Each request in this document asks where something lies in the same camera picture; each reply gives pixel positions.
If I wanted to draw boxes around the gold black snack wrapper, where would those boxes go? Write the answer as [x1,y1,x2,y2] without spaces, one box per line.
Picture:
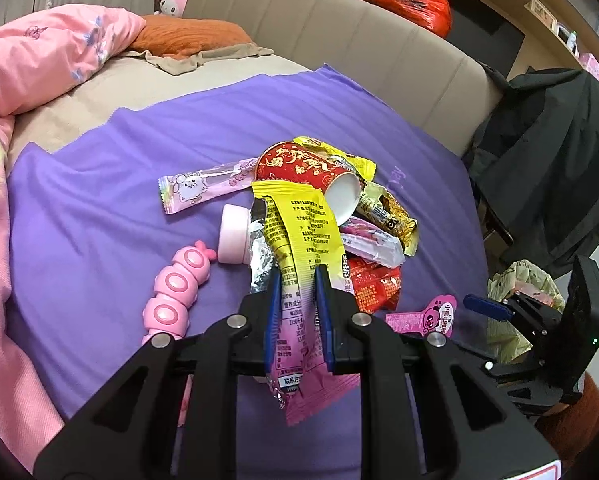
[354,182,421,257]

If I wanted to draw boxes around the person's right forearm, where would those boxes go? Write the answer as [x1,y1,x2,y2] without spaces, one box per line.
[533,372,599,472]

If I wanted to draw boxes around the orange pillow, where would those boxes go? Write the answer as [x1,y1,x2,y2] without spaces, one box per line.
[127,13,255,59]

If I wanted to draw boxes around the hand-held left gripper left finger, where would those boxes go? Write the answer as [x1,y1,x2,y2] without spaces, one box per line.
[33,267,284,480]

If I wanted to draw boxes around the pink bunny print wrapper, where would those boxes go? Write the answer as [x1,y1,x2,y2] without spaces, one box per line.
[158,156,260,215]

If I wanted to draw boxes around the pink quilt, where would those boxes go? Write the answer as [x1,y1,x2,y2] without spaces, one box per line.
[0,3,148,474]

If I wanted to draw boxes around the pink white snack wrapper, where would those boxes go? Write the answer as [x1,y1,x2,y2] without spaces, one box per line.
[339,214,406,269]

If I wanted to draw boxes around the red snack wrapper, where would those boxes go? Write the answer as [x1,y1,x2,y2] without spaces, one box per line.
[346,254,403,314]

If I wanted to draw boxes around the black screen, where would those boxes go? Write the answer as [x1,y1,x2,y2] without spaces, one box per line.
[448,0,526,72]

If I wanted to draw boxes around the large red plastic bag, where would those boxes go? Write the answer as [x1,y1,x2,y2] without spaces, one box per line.
[358,0,453,39]

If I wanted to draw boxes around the purple bed sheet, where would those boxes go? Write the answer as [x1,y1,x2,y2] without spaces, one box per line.
[4,63,488,480]

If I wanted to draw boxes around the bin with pale plastic bag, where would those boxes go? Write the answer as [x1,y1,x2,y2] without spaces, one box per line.
[486,258,566,367]

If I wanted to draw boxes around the small pink tag wrapper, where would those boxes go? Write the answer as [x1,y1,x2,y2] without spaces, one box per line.
[385,294,459,337]

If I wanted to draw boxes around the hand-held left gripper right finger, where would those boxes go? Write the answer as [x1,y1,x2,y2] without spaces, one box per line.
[313,264,561,480]

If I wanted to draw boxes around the dark jacket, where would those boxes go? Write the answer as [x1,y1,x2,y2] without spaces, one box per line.
[461,62,599,282]

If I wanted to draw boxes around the pink caterpillar toy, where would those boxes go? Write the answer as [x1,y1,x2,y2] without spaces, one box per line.
[141,241,215,427]

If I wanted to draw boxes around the beige padded headboard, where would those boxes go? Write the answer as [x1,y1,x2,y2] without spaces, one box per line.
[181,0,506,159]

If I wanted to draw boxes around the wooden wall shelf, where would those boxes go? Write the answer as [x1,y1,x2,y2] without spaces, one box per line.
[522,0,599,96]

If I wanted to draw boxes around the yellow pink snack wrapper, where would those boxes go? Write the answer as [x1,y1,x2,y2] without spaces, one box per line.
[249,181,363,427]

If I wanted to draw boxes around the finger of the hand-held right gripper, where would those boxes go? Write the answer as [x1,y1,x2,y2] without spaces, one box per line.
[462,293,563,342]
[451,338,531,382]

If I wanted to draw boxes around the small pink white jar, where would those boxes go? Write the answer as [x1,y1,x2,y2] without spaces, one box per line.
[217,203,254,265]

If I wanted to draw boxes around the red paper cup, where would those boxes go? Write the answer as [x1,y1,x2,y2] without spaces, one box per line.
[255,142,365,229]

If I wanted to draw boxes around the pink plush toy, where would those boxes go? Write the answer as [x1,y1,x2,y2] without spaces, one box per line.
[154,0,191,16]

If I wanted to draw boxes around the beige crumpled cloth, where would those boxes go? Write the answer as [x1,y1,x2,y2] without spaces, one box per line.
[146,42,275,77]

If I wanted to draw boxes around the beige bed mattress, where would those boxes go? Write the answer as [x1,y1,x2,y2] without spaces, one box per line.
[6,52,311,162]

